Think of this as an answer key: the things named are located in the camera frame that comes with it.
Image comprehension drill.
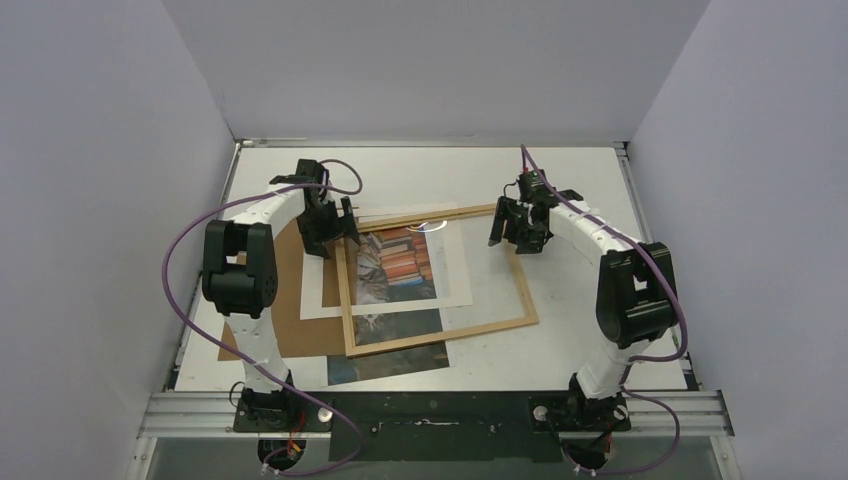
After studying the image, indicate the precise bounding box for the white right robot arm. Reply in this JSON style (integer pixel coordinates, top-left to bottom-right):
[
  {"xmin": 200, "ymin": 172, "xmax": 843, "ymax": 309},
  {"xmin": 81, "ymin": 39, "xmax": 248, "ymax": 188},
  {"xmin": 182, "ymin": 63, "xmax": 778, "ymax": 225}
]
[{"xmin": 489, "ymin": 169, "xmax": 679, "ymax": 429}]

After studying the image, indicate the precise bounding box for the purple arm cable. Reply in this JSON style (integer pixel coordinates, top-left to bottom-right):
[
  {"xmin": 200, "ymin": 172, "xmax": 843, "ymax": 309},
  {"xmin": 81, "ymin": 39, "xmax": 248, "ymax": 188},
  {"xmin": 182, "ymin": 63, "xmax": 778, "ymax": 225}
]
[
  {"xmin": 162, "ymin": 158, "xmax": 366, "ymax": 478},
  {"xmin": 519, "ymin": 145, "xmax": 690, "ymax": 477}
]

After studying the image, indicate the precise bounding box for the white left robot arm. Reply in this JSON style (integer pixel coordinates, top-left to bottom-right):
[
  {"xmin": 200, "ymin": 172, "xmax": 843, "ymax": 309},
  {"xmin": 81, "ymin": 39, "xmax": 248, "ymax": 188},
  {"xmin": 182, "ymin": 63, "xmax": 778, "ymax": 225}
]
[{"xmin": 201, "ymin": 159, "xmax": 358, "ymax": 431}]

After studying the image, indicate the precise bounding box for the aluminium front rail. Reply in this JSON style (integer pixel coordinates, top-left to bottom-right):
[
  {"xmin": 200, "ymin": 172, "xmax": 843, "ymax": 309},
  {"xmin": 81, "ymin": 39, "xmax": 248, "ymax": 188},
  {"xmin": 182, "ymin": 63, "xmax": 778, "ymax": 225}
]
[{"xmin": 139, "ymin": 391, "xmax": 734, "ymax": 439}]

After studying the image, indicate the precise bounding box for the white mat board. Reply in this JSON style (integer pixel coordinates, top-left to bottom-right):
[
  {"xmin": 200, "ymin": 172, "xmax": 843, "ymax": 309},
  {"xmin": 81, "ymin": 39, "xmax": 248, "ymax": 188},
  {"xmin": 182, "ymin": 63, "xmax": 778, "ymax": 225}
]
[{"xmin": 300, "ymin": 204, "xmax": 473, "ymax": 320}]

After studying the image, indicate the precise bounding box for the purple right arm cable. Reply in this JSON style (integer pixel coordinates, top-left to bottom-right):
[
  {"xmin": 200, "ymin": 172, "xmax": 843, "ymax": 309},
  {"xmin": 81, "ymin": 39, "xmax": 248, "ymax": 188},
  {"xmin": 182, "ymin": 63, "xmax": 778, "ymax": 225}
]
[{"xmin": 519, "ymin": 145, "xmax": 690, "ymax": 477}]

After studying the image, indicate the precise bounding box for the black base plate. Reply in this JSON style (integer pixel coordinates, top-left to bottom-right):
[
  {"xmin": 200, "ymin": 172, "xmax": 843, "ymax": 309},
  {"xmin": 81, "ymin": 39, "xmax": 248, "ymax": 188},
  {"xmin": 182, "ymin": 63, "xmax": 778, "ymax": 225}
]
[{"xmin": 232, "ymin": 391, "xmax": 631, "ymax": 469}]

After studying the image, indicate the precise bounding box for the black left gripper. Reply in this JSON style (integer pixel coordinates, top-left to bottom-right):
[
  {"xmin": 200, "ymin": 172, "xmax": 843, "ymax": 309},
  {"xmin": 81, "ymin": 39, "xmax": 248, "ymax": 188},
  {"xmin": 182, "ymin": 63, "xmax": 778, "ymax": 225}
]
[{"xmin": 298, "ymin": 198, "xmax": 359, "ymax": 259}]

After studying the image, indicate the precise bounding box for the clear acrylic sheet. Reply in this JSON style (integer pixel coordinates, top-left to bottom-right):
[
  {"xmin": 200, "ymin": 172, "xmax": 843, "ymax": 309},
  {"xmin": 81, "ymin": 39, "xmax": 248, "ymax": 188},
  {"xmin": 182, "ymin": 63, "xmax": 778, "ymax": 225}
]
[{"xmin": 344, "ymin": 210, "xmax": 531, "ymax": 349}]

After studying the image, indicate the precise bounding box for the colourful photo print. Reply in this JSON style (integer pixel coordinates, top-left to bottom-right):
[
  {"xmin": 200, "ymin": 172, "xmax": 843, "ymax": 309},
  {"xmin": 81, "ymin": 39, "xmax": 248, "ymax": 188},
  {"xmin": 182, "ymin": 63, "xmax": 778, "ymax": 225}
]
[{"xmin": 326, "ymin": 228, "xmax": 450, "ymax": 386}]

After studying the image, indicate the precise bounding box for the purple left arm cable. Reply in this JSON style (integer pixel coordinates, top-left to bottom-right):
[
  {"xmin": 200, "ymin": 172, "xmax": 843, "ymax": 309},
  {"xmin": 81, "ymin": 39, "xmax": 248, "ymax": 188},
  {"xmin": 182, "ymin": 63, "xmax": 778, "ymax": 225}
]
[{"xmin": 162, "ymin": 158, "xmax": 366, "ymax": 478}]

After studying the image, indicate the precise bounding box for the wooden picture frame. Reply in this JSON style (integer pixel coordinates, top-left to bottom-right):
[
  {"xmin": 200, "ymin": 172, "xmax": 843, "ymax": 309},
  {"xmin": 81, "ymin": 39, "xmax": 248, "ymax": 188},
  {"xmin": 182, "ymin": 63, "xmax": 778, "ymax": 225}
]
[{"xmin": 335, "ymin": 204, "xmax": 539, "ymax": 357}]

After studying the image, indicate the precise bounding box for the brown cardboard backing board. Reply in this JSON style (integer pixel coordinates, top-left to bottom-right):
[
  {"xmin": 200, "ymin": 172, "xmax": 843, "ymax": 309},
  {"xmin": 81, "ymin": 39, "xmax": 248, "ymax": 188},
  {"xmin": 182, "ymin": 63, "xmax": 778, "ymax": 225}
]
[{"xmin": 217, "ymin": 218, "xmax": 359, "ymax": 362}]

